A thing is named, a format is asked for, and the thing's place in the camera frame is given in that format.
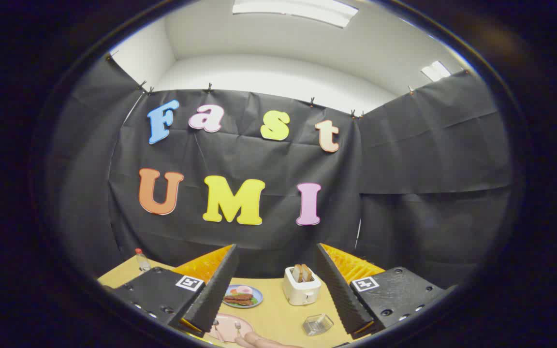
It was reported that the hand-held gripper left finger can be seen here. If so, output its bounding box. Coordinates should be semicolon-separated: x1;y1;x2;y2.
102;244;239;338

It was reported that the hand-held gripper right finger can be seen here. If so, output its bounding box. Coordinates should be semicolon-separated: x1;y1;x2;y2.
313;243;458;340

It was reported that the clear cutlery rack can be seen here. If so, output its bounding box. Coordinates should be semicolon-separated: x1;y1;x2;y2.
302;314;334;336

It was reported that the white toaster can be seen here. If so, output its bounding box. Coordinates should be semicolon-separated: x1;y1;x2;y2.
282;265;322;306

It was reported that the pink plate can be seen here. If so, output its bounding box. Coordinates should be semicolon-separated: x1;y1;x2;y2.
207;313;255;343

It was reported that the blue plate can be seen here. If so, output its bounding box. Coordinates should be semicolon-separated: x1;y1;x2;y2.
222;284;264;309

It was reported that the row of small cloth clips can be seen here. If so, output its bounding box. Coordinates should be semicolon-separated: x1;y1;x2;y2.
107;51;470;119

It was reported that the small ceiling light panel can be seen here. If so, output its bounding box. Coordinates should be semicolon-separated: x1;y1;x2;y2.
421;60;452;82

